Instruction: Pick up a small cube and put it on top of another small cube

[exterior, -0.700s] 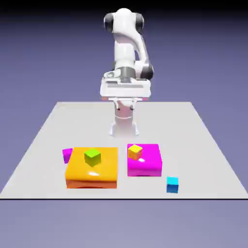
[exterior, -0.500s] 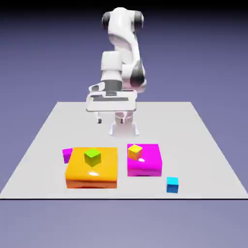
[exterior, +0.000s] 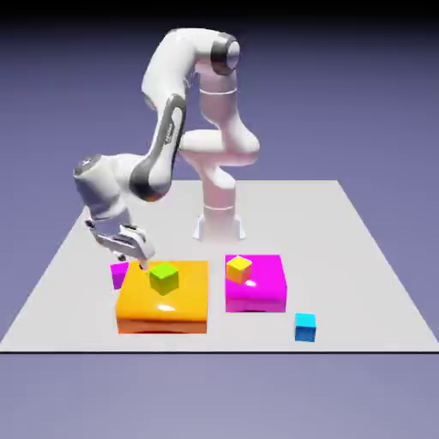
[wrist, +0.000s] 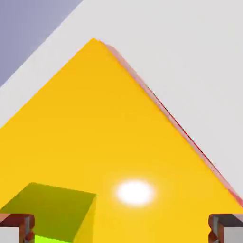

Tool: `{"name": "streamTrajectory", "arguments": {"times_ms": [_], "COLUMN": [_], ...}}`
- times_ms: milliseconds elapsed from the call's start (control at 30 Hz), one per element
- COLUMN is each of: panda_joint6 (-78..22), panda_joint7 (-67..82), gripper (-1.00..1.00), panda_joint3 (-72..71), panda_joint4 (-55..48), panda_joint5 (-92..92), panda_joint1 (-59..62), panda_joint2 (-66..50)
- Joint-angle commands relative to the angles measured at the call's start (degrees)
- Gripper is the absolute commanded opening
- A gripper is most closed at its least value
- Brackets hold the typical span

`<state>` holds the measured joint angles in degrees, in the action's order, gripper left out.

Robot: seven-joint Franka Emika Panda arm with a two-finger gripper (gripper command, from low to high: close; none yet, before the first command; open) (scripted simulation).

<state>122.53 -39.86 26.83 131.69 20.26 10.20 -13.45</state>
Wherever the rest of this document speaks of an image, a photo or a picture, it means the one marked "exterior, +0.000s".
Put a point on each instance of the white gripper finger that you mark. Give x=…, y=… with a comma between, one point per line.
x=144, y=264
x=121, y=257

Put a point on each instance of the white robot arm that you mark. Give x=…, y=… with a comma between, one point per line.
x=178, y=68

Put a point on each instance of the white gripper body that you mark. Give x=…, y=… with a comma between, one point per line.
x=128, y=245

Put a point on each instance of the large magenta box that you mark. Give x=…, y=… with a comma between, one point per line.
x=264, y=291

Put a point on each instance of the small magenta cube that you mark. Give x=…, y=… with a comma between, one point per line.
x=118, y=274

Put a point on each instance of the small blue cube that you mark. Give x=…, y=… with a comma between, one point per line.
x=305, y=328

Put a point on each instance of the small green cube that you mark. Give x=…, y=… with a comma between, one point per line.
x=164, y=278

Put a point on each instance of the small yellow cube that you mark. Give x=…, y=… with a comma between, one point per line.
x=239, y=270

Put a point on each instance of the large orange box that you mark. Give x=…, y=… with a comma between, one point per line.
x=164, y=305

